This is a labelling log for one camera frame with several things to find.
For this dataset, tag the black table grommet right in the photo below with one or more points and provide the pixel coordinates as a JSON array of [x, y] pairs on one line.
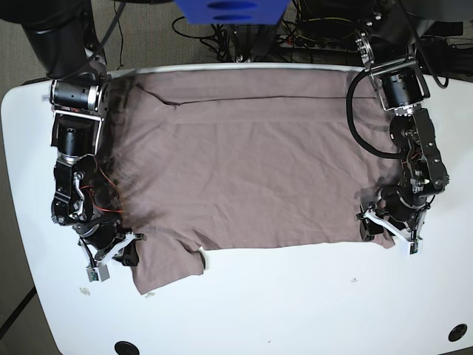
[[457, 332]]

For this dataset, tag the mauve T-shirt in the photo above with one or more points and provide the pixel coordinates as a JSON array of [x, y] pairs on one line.
[[235, 159]]

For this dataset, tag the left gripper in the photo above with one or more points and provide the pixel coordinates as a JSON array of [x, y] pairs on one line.
[[393, 211]]

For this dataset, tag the black table grommet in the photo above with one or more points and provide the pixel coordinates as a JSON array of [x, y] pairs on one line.
[[126, 348], [457, 332]]

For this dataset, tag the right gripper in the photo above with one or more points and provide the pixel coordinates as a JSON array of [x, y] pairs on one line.
[[106, 241]]

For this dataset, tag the black table grommet left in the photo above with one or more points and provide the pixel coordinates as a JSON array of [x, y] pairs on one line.
[[126, 348]]

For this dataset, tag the black power strip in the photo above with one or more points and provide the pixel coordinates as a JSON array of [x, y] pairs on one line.
[[304, 42]]

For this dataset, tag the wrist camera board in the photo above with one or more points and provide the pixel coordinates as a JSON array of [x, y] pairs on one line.
[[415, 246], [97, 273]]

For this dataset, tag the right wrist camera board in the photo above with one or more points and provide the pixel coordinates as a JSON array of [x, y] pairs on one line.
[[97, 273]]

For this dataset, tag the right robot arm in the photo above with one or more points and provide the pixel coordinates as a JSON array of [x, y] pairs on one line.
[[64, 40]]

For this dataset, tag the blue plastic mount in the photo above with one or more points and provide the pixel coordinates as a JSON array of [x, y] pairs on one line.
[[233, 11]]

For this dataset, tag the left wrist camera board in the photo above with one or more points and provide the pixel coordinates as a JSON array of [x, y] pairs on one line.
[[415, 246]]

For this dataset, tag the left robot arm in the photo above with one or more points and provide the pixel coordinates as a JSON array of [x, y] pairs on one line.
[[397, 50]]

